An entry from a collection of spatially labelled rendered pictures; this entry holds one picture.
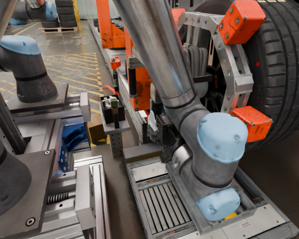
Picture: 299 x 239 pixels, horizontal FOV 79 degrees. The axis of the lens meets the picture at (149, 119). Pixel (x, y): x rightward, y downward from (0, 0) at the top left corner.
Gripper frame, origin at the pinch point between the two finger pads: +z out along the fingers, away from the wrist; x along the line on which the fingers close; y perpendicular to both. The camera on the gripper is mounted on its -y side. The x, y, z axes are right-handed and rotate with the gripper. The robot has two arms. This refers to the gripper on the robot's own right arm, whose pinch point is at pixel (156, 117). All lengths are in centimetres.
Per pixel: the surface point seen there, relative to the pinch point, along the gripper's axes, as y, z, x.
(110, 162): -83, 65, 16
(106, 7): 23, 248, -17
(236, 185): -60, 1, -53
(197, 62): 18.3, -2.4, -11.2
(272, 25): 27.2, -4.3, -32.7
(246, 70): 16.1, -7.1, -25.3
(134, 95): -6.5, 32.2, -0.3
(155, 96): 9.5, -2.5, 1.3
